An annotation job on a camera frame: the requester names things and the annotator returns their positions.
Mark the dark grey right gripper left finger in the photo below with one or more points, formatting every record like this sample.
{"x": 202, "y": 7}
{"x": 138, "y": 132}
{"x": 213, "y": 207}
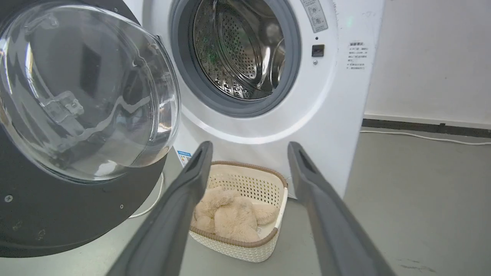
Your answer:
{"x": 165, "y": 230}

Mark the beige fluffy plush toy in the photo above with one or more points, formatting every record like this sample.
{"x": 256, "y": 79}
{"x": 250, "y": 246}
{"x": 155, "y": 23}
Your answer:
{"x": 230, "y": 216}

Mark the round glass washing machine door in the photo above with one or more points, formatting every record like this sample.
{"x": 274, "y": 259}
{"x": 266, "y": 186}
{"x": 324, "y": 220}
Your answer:
{"x": 76, "y": 115}

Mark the dark grey skirting strip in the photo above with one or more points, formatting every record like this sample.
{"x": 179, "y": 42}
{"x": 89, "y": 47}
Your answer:
{"x": 425, "y": 127}

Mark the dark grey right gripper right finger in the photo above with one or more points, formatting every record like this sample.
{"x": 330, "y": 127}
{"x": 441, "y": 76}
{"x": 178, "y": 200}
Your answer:
{"x": 333, "y": 234}

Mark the cream woven plastic laundry basket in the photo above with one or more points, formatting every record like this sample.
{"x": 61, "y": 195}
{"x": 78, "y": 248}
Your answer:
{"x": 251, "y": 184}

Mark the white front-load washing machine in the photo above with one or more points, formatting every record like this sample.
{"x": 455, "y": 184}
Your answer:
{"x": 322, "y": 99}

